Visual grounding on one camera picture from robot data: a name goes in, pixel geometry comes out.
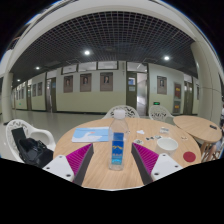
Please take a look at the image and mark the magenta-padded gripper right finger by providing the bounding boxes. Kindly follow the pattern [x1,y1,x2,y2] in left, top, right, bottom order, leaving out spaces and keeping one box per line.
[130,142,184,186]

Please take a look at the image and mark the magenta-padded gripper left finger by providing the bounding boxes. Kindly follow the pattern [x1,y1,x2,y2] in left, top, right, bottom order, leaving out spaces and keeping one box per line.
[42,143,95,186]

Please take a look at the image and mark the clear blue-labelled water bottle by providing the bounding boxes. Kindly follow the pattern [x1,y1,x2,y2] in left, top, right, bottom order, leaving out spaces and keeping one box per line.
[108,108,130,172]

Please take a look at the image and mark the white marbled mug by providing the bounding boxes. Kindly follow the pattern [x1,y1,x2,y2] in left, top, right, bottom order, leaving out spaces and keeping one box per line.
[155,137,180,158]

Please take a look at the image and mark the flat round red coaster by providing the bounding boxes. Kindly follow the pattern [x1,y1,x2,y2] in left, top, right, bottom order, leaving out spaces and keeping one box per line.
[182,151,197,163]

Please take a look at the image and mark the black bag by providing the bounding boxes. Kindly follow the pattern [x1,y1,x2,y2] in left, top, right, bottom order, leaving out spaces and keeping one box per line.
[10,126,54,169]

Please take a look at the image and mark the white lattice chair with bag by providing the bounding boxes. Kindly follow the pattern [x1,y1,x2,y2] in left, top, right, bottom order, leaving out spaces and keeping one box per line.
[4,118,57,164]

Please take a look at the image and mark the light blue booklet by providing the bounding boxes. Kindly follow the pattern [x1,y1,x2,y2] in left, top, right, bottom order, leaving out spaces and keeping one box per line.
[71,126,111,144]

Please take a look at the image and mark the round wooden side table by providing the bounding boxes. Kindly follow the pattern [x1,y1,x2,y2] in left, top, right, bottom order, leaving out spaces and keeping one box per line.
[172,115,223,163]

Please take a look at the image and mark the person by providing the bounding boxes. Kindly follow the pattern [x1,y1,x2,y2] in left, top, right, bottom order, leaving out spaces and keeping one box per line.
[217,101,224,153]

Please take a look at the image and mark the dark-framed open door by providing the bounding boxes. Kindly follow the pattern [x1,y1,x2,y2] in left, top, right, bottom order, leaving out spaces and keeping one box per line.
[125,71,149,116]

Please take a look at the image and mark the round ceiling lights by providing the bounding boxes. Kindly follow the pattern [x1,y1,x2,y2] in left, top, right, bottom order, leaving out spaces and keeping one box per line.
[34,49,171,71]

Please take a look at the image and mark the framed wall portraits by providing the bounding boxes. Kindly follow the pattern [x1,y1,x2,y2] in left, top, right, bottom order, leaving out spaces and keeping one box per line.
[13,71,201,101]

